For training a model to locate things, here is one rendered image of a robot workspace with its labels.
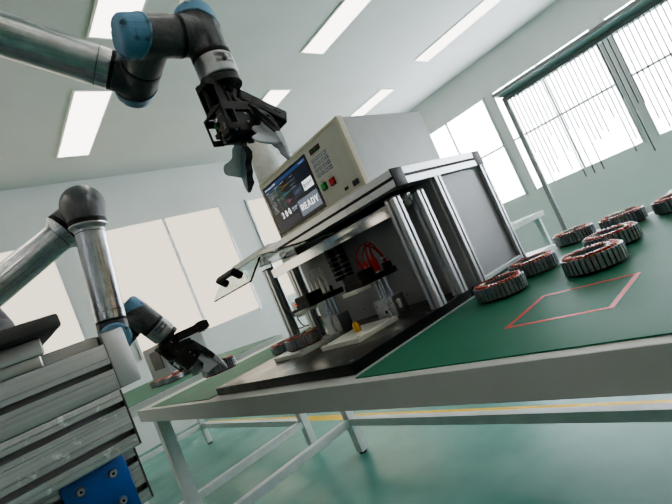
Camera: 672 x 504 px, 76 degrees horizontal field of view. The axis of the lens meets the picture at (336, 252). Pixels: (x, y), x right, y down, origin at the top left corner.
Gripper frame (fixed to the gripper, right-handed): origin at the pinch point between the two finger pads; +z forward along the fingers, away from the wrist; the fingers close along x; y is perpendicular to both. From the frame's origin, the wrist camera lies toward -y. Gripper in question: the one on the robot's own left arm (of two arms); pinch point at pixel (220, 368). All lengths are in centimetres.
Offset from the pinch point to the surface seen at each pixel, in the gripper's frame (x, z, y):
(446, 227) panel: 71, 10, -42
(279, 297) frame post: 9.8, 0.5, -27.7
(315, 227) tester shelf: 40, -11, -36
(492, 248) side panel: 71, 27, -50
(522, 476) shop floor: 33, 108, -25
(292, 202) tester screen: 32, -19, -44
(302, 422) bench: -111, 93, -37
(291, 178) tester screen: 36, -25, -48
